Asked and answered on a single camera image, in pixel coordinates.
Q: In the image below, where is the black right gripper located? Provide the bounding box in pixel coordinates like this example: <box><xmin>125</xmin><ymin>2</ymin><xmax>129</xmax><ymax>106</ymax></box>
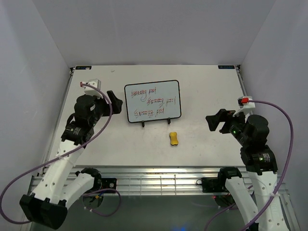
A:
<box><xmin>205</xmin><ymin>108</ymin><xmax>250</xmax><ymax>146</ymax></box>

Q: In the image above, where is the small black-framed whiteboard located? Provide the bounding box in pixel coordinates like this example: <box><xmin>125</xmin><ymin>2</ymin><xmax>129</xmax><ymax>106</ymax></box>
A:
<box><xmin>124</xmin><ymin>80</ymin><xmax>182</xmax><ymax>123</ymax></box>

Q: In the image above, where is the yellow bone-shaped eraser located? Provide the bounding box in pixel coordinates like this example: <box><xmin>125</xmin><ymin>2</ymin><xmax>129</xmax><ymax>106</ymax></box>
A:
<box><xmin>169</xmin><ymin>132</ymin><xmax>179</xmax><ymax>146</ymax></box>

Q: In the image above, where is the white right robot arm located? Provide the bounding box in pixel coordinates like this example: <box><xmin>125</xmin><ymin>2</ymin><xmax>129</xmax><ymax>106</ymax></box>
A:
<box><xmin>205</xmin><ymin>109</ymin><xmax>288</xmax><ymax>231</ymax></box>

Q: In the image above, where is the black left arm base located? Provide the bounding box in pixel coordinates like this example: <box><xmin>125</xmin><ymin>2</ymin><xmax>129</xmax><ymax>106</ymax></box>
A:
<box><xmin>98</xmin><ymin>178</ymin><xmax>117</xmax><ymax>195</ymax></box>

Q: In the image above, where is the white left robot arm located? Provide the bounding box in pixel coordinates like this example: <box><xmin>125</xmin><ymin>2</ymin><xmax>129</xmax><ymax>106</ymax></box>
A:
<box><xmin>19</xmin><ymin>90</ymin><xmax>123</xmax><ymax>230</ymax></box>

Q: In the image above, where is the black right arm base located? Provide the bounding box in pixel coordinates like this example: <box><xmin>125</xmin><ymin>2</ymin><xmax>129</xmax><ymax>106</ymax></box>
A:
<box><xmin>196</xmin><ymin>177</ymin><xmax>228</xmax><ymax>193</ymax></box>

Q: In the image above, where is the blue label top left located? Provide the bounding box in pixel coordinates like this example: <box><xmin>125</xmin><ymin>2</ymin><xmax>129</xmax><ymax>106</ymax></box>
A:
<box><xmin>75</xmin><ymin>66</ymin><xmax>92</xmax><ymax>70</ymax></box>

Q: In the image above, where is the blue label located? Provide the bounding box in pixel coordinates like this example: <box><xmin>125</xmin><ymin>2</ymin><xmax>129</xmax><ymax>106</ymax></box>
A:
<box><xmin>218</xmin><ymin>65</ymin><xmax>235</xmax><ymax>69</ymax></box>
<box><xmin>75</xmin><ymin>66</ymin><xmax>92</xmax><ymax>70</ymax></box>

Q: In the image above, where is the blue label top right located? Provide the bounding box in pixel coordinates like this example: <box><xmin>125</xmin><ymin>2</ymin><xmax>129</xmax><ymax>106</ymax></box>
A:
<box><xmin>218</xmin><ymin>65</ymin><xmax>235</xmax><ymax>69</ymax></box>

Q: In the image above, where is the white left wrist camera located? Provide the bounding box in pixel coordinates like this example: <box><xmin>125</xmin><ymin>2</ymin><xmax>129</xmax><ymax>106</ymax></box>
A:
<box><xmin>80</xmin><ymin>79</ymin><xmax>101</xmax><ymax>97</ymax></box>

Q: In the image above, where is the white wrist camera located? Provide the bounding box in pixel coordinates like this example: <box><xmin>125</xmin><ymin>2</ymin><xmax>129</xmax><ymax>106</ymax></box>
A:
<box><xmin>232</xmin><ymin>96</ymin><xmax>256</xmax><ymax>117</ymax></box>
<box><xmin>80</xmin><ymin>79</ymin><xmax>101</xmax><ymax>97</ymax></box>

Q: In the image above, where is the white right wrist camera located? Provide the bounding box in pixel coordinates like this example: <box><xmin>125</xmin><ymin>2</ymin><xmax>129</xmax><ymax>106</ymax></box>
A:
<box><xmin>232</xmin><ymin>96</ymin><xmax>256</xmax><ymax>117</ymax></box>

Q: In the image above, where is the black wire whiteboard stand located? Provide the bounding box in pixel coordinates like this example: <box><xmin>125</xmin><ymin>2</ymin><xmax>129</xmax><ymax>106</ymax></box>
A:
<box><xmin>141</xmin><ymin>117</ymin><xmax>171</xmax><ymax>128</ymax></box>

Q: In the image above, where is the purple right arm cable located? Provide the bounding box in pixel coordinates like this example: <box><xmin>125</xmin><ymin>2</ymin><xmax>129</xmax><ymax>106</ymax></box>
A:
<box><xmin>192</xmin><ymin>100</ymin><xmax>295</xmax><ymax>231</ymax></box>

